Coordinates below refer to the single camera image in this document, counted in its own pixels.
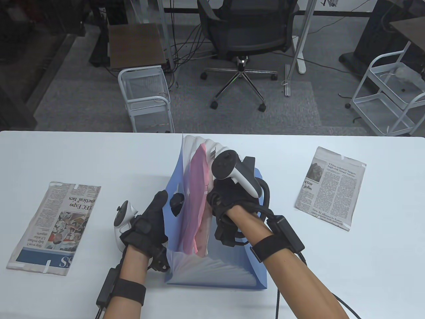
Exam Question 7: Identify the person's left forearm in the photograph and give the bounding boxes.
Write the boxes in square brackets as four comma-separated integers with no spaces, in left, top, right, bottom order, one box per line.
[103,246,148,319]

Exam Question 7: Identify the person's right forearm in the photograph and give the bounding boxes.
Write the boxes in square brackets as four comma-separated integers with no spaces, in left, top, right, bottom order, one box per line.
[226,206,349,319]

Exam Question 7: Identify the colour photo newspaper material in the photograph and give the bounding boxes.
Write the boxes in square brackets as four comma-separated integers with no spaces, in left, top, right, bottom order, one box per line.
[6,181,102,276]

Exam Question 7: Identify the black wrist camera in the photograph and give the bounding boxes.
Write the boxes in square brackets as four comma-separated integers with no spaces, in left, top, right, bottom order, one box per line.
[215,219,253,247]
[146,246,170,273]

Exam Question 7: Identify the dark pedestal base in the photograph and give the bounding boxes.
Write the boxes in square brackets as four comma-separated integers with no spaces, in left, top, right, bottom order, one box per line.
[339,0,425,75]

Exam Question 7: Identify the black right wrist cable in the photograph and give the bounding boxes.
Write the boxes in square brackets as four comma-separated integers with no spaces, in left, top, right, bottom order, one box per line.
[276,286,361,319]

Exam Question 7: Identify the white desk leg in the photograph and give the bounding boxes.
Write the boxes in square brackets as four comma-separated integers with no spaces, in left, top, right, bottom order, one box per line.
[291,0,317,74]

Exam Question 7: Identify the grey photo newspaper material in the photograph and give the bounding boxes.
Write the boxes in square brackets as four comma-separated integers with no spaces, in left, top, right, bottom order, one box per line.
[294,146,367,231]

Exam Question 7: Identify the white black right hand controller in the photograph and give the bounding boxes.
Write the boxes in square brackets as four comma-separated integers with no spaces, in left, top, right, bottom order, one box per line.
[212,150,271,216]

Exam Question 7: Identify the large white wire cart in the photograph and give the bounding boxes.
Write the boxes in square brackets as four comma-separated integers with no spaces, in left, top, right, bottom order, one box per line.
[345,42,425,137]

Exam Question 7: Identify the person's right hand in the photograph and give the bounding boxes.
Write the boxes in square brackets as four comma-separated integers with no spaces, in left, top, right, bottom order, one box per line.
[207,179,266,233]

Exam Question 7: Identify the white black left hand controller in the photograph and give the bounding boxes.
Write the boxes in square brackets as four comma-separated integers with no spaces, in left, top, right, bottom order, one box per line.
[114,200,138,250]

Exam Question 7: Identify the black floor cable bundle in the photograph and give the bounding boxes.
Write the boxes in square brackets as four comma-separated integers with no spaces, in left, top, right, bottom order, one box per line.
[166,20,219,90]

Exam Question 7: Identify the black wrist strap unit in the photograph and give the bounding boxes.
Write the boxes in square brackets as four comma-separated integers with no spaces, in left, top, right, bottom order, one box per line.
[251,215,305,263]
[96,267,146,307]

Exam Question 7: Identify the small white wire cart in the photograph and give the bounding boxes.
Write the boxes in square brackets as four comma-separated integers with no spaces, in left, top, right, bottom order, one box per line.
[118,65,175,133]

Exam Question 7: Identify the black metal stand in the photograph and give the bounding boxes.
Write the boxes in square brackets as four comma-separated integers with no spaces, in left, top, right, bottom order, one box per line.
[89,0,111,68]

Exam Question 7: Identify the black right wrist strap unit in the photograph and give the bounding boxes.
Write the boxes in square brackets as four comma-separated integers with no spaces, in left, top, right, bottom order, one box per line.
[251,215,305,263]

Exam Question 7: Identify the blue accordion folder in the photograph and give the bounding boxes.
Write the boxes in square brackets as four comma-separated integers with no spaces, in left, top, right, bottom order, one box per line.
[165,133,268,290]

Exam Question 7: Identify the pink paper envelope material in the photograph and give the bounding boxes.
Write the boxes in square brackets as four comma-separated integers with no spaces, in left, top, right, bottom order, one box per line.
[178,143,213,255]

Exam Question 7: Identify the clear plastic bag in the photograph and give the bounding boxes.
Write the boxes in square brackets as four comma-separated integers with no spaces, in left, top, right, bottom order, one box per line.
[382,63,425,92]

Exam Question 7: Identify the black left wrist strap unit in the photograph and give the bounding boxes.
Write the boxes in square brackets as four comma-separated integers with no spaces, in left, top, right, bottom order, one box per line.
[96,267,146,307]

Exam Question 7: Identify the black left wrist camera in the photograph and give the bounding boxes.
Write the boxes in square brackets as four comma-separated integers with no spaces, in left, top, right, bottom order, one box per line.
[146,246,170,273]

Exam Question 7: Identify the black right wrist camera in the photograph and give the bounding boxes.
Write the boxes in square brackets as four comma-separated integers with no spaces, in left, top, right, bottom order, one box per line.
[215,219,253,247]

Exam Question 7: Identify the white black hand controller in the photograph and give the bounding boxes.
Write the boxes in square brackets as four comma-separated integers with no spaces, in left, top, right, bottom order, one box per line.
[212,150,271,216]
[114,200,138,250]

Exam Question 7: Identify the white printed chart sheet material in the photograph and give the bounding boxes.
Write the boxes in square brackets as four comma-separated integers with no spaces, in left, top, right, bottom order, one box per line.
[194,146,219,258]

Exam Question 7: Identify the brown desk corner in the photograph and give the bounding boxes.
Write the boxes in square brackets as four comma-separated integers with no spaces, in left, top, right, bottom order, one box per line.
[389,17,425,44]

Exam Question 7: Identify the brown wooden side table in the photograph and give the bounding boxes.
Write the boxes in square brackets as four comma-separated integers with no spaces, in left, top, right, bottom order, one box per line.
[109,23,166,69]

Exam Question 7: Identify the person's left hand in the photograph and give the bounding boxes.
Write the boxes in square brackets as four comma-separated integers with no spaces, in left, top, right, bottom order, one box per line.
[120,190,185,257]

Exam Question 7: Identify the black mesh office chair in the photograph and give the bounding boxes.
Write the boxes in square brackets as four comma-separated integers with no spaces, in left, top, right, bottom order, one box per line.
[198,0,299,112]

